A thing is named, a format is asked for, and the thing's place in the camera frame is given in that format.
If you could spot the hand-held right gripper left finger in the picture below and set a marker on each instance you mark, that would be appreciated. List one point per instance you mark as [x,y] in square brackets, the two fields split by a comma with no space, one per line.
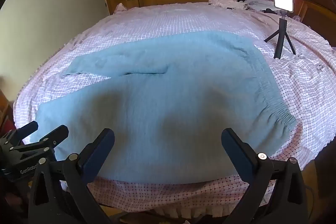
[98,157]

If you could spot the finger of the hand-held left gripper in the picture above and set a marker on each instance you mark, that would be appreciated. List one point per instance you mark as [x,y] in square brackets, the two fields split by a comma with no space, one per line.
[29,127]
[56,134]

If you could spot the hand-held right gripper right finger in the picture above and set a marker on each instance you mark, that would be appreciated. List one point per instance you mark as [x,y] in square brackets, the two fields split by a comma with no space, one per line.
[237,157]

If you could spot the light blue pants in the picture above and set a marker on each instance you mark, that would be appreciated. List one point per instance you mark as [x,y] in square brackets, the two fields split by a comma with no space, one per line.
[162,98]

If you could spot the wooden nightstand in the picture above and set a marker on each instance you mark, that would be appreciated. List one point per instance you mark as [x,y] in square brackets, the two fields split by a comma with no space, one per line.
[5,111]

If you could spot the black mini tripod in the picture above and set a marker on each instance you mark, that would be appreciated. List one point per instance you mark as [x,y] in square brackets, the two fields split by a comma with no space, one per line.
[281,35]

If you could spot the bed with pink checked sheet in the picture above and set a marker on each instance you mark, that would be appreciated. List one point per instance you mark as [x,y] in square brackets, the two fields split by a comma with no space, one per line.
[183,18]

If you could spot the pale lavender cloth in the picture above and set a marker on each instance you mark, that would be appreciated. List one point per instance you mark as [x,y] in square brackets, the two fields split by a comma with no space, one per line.
[260,3]

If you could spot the pile of pale pink clothes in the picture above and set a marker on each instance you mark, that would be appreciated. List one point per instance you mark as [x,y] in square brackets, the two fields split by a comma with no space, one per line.
[223,1]

